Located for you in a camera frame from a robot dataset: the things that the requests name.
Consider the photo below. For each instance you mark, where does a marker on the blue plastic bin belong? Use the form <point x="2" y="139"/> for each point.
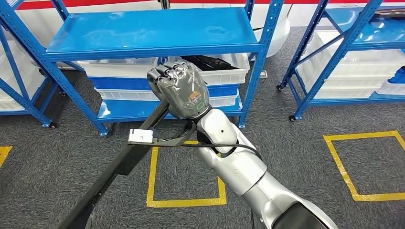
<point x="120" y="83"/>
<point x="397" y="77"/>
<point x="223" y="90"/>

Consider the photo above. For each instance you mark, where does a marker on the metal floor socket plate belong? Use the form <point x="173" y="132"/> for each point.
<point x="263" y="74"/>

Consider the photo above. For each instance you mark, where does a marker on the black stanchion post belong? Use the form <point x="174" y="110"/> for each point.
<point x="165" y="3"/>

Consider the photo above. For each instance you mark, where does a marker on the yellow floor tape square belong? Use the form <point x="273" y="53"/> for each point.
<point x="357" y="136"/>
<point x="3" y="153"/>
<point x="186" y="202"/>

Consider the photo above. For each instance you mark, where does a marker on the blue metal shelf rack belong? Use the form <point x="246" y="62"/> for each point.
<point x="379" y="34"/>
<point x="152" y="31"/>
<point x="31" y="107"/>

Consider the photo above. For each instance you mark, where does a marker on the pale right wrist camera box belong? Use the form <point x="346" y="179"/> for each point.
<point x="140" y="136"/>

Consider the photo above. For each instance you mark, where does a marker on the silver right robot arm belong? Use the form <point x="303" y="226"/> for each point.
<point x="240" y="167"/>

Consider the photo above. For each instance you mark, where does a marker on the long black plastic part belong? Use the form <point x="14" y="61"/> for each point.
<point x="126" y="161"/>

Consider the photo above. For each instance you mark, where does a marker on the red barrier belt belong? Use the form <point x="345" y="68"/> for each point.
<point x="284" y="1"/>
<point x="79" y="3"/>

